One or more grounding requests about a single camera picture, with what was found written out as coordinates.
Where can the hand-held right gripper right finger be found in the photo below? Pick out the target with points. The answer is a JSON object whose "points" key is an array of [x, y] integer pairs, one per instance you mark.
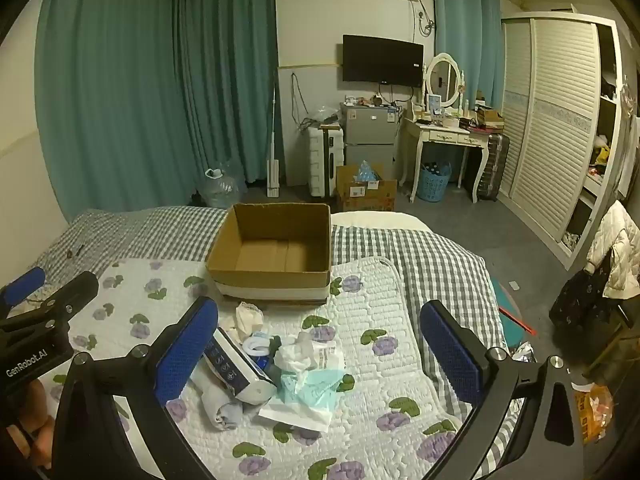
{"points": [[450, 355]]}

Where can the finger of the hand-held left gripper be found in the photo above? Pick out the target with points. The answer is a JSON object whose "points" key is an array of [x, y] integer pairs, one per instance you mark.
{"points": [[22, 285], [75, 290]]}

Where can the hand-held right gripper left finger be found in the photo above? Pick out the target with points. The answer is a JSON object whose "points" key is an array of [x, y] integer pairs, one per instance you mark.
{"points": [[187, 355]]}

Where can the white navy-edged tissue pack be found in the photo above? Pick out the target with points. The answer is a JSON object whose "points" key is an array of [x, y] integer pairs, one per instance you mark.
{"points": [[235, 367]]}

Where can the grey cloth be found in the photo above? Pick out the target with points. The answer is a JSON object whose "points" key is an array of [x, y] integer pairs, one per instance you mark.
{"points": [[220, 407]]}

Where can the cream lace cloth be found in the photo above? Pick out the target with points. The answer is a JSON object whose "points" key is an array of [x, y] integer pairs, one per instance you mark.
{"points": [[248, 317]]}

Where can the white soft pack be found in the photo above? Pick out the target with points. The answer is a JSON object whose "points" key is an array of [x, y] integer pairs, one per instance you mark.
{"points": [[300, 417]]}

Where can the person's left hand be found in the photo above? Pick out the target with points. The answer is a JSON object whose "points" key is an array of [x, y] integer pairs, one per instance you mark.
{"points": [[40, 425]]}

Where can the red stick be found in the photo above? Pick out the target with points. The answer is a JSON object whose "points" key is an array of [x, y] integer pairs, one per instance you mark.
{"points": [[515, 320]]}

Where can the floral quilted mat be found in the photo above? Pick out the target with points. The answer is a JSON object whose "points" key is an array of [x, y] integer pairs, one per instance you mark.
{"points": [[380, 395]]}

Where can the white crumpled plastic wrapper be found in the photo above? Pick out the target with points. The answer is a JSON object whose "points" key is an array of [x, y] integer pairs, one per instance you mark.
{"points": [[300, 355]]}

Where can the teal crumpled plastic bag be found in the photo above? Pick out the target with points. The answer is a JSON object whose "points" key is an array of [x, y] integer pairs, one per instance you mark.
{"points": [[310, 387]]}

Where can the black floral bag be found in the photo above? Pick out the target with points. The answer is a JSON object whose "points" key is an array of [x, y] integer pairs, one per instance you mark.
{"points": [[580, 295]]}

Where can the orange snack bag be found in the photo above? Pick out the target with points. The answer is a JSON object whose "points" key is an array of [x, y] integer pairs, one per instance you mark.
{"points": [[592, 410]]}

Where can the cream blanket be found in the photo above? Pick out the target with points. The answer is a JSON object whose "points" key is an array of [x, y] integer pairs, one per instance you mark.
{"points": [[370, 219]]}

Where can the blue plastic basket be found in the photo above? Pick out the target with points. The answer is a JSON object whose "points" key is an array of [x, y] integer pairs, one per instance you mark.
{"points": [[434, 185]]}

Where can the clear water jug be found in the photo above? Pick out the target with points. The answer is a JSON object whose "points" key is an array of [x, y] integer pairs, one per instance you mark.
{"points": [[222, 187]]}

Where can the printed cardboard box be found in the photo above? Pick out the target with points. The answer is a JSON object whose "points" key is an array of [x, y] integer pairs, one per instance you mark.
{"points": [[367, 200]]}

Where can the black suitcase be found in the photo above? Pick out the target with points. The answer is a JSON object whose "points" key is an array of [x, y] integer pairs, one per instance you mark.
{"points": [[490, 165]]}

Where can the white padded jacket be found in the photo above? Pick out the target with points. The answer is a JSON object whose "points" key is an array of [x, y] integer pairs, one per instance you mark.
{"points": [[617, 255]]}

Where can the white flat mop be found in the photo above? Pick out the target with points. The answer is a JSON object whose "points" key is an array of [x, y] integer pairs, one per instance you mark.
{"points": [[274, 175]]}

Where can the teal curtain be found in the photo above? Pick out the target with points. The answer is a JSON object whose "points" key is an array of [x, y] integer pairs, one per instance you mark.
{"points": [[110, 85], [230, 75], [465, 25]]}

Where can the white dressing table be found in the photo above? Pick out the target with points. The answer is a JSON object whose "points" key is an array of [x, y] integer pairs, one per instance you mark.
{"points": [[440, 135]]}

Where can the white suitcase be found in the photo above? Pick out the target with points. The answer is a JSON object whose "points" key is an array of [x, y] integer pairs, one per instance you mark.
{"points": [[322, 160]]}

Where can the grey mini fridge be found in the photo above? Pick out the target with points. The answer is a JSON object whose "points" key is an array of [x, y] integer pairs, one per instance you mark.
{"points": [[367, 130]]}

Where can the colourful clothes pile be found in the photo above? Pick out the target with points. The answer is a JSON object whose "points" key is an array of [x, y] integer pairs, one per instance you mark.
{"points": [[601, 155]]}

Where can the white louvred wardrobe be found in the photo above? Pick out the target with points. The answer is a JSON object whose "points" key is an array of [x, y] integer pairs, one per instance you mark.
{"points": [[555, 125]]}

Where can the white oval vanity mirror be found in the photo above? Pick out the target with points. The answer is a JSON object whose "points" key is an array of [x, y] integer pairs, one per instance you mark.
{"points": [[442, 77]]}

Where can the small blue photo frame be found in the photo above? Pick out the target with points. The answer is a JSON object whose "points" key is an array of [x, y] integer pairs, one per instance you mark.
{"points": [[434, 102]]}

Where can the black wall television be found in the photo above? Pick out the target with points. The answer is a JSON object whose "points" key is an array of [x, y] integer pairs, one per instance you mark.
{"points": [[382, 60]]}

